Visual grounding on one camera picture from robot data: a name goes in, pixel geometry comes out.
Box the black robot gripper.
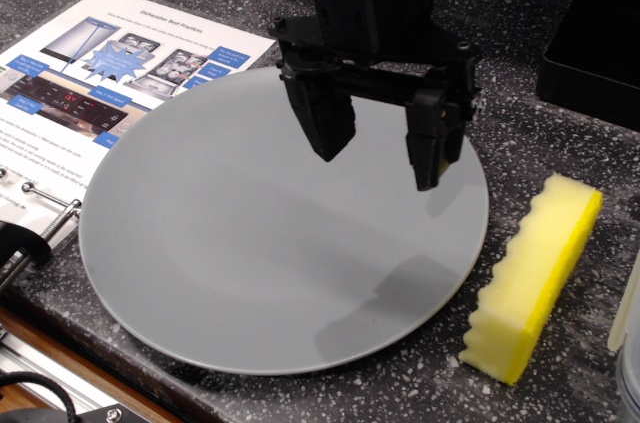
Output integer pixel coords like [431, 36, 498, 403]
[269, 0, 483, 191]

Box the yellow sponge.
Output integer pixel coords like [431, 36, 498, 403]
[459, 174, 604, 385]

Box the grey round plate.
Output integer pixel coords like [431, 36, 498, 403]
[79, 68, 489, 375]

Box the black box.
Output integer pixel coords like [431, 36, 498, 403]
[536, 0, 639, 131]

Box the laminated dishwasher instruction sheet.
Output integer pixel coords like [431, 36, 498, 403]
[1, 0, 271, 231]

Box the metal screw clamp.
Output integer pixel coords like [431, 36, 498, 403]
[1, 181, 82, 293]

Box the aluminium rail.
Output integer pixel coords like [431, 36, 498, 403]
[1, 329, 166, 422]

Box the black cable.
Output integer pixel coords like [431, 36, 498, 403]
[0, 371, 79, 423]

